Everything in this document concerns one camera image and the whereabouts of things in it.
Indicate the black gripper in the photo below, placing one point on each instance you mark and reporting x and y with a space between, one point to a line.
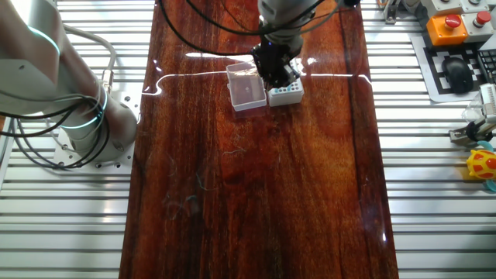
273 56

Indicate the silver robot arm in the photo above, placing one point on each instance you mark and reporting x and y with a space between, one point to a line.
23 69

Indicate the white pipette tip rack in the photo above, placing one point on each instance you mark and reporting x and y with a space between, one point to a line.
286 100

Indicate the clear plastic box lid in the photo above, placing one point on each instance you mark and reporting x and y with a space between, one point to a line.
248 91

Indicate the glossy brown wooden board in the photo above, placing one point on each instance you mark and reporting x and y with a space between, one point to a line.
271 213

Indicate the black white marker sheet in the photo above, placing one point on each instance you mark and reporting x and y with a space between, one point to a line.
434 83

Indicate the silver robot mounting plate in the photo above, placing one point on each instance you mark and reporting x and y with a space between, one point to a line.
126 101

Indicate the orange emergency stop box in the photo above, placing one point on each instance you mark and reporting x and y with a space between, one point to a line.
445 35

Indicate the black computer mouse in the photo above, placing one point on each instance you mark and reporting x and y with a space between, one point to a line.
459 75

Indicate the grey box with red button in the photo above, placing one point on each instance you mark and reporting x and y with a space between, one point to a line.
474 33

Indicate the black keyboard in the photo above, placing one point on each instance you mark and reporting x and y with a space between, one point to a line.
489 64

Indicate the yellow red turtle toy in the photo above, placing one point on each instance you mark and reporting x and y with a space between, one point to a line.
480 164

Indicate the silver metal bracket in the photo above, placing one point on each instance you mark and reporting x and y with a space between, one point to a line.
392 13

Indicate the small silver angle bracket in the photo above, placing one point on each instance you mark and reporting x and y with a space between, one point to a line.
459 135

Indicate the black camera mount knob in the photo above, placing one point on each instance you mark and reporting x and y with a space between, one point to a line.
474 131

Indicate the silver depth camera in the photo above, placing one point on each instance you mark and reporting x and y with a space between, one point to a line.
489 98

